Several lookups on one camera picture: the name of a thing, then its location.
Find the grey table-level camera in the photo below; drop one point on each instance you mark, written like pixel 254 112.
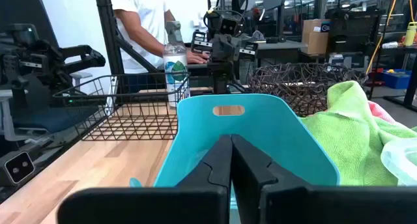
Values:
pixel 19 167

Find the teal plastic basket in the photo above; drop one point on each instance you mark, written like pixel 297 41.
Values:
pixel 260 136

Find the black frame post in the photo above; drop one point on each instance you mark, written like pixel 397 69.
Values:
pixel 109 32

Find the green microfiber towel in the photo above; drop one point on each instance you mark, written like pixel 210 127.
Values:
pixel 352 136

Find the clear plastic container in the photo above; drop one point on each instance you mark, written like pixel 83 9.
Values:
pixel 402 160

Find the person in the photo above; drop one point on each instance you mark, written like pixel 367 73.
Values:
pixel 143 25

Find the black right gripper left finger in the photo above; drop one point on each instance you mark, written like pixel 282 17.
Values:
pixel 208 201

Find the pink microfiber towel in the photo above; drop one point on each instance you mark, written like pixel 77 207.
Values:
pixel 379 112

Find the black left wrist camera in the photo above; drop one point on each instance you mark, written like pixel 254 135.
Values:
pixel 226 23

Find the black background robot arm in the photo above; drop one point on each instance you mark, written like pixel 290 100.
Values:
pixel 39 61

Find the clear spray bottle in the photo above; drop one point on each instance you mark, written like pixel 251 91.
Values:
pixel 176 67

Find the brown cardboard box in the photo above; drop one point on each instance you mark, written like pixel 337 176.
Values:
pixel 314 36

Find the yellow-green drink bottle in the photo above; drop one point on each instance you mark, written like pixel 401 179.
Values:
pixel 411 33

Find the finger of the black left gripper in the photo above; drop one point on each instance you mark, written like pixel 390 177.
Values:
pixel 249 50
pixel 201 41

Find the grey office chair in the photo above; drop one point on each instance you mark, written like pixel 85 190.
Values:
pixel 39 120

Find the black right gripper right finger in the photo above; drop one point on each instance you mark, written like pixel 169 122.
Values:
pixel 293 204

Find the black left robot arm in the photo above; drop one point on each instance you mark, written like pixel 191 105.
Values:
pixel 221 77

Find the blue storage bin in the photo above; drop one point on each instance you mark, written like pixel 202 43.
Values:
pixel 396 79

